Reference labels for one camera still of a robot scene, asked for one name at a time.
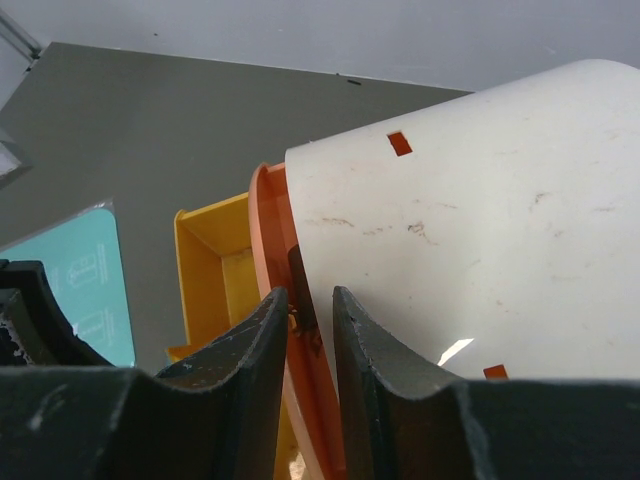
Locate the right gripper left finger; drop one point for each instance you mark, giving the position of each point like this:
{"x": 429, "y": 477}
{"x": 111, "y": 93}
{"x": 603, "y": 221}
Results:
{"x": 63, "y": 422}

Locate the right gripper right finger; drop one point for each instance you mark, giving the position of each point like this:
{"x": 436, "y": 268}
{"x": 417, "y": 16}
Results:
{"x": 403, "y": 417}

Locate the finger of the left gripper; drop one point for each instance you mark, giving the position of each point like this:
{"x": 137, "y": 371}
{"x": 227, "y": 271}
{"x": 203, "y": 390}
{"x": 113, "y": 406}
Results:
{"x": 46, "y": 335}

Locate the orange drawer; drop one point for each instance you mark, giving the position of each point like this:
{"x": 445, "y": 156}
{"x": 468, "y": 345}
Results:
{"x": 308, "y": 390}

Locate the yellow drawer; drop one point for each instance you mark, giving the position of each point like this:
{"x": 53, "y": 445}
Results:
{"x": 215, "y": 280}

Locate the white cylindrical drawer organizer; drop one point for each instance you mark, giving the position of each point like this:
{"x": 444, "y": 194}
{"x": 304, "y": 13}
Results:
{"x": 498, "y": 228}

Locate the teal packaged sheet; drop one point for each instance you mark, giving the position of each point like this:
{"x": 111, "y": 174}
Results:
{"x": 82, "y": 261}

